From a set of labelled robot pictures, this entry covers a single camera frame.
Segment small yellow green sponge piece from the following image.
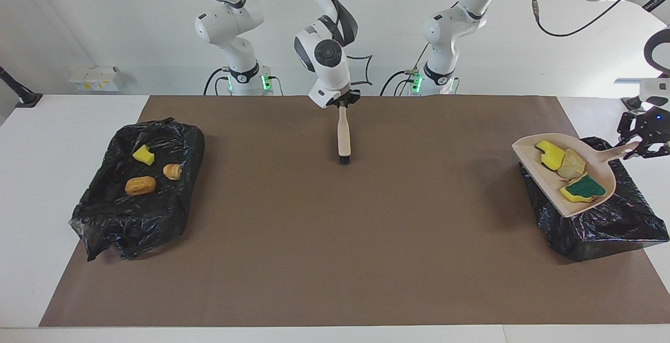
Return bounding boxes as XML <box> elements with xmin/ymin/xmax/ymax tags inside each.
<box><xmin>534</xmin><ymin>140</ymin><xmax>566</xmax><ymax>171</ymax></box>

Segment black bag-lined bin with flap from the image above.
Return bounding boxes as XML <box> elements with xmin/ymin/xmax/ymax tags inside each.
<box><xmin>69</xmin><ymin>118</ymin><xmax>206</xmax><ymax>262</ymax></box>

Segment brown oval sponge scrap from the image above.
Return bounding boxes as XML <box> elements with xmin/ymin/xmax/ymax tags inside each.
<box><xmin>125</xmin><ymin>176</ymin><xmax>157</xmax><ymax>196</ymax></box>

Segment black right base cable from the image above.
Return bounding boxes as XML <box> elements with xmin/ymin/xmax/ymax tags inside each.
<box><xmin>203</xmin><ymin>67</ymin><xmax>232</xmax><ymax>96</ymax></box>

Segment beige plastic dustpan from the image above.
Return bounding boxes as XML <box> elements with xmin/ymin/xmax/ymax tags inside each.
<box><xmin>512</xmin><ymin>133</ymin><xmax>640</xmax><ymax>218</ymax></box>

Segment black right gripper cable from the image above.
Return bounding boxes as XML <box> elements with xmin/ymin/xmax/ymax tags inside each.
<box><xmin>345</xmin><ymin>54</ymin><xmax>374</xmax><ymax>86</ymax></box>

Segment plain yellow sponge piece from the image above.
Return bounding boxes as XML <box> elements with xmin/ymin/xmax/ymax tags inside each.
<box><xmin>132</xmin><ymin>145</ymin><xmax>156</xmax><ymax>166</ymax></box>

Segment empty black bag-lined bin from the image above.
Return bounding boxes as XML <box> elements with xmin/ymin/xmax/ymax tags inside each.
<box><xmin>519</xmin><ymin>137</ymin><xmax>670</xmax><ymax>262</ymax></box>

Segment black base cable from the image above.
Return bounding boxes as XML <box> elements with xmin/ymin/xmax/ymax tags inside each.
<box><xmin>203</xmin><ymin>67</ymin><xmax>232</xmax><ymax>96</ymax></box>
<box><xmin>381</xmin><ymin>69</ymin><xmax>419</xmax><ymax>96</ymax></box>

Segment wide green yellow sponge piece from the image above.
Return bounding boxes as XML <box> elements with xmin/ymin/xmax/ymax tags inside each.
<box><xmin>560</xmin><ymin>174</ymin><xmax>607</xmax><ymax>203</ymax></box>

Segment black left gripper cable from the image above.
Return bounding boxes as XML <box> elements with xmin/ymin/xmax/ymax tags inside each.
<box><xmin>531</xmin><ymin>0</ymin><xmax>663</xmax><ymax>38</ymax></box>

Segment pale beige scrap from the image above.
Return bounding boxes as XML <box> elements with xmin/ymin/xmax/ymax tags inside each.
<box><xmin>557</xmin><ymin>148</ymin><xmax>587</xmax><ymax>180</ymax></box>

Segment black left base cable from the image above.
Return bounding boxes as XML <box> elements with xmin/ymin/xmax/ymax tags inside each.
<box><xmin>381</xmin><ymin>69</ymin><xmax>419</xmax><ymax>96</ymax></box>

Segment brown table mat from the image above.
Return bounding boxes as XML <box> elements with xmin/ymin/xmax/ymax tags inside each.
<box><xmin>39</xmin><ymin>95</ymin><xmax>670</xmax><ymax>327</ymax></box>

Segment white wall boxes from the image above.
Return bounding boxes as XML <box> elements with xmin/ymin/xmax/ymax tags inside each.
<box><xmin>69</xmin><ymin>65</ymin><xmax>126</xmax><ymax>92</ymax></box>

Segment beige hand brush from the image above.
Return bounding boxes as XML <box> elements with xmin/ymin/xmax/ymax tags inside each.
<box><xmin>338</xmin><ymin>104</ymin><xmax>352</xmax><ymax>165</ymax></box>

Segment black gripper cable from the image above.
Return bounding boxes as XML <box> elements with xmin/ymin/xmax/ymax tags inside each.
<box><xmin>345</xmin><ymin>54</ymin><xmax>374</xmax><ymax>86</ymax></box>
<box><xmin>531</xmin><ymin>0</ymin><xmax>663</xmax><ymax>38</ymax></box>

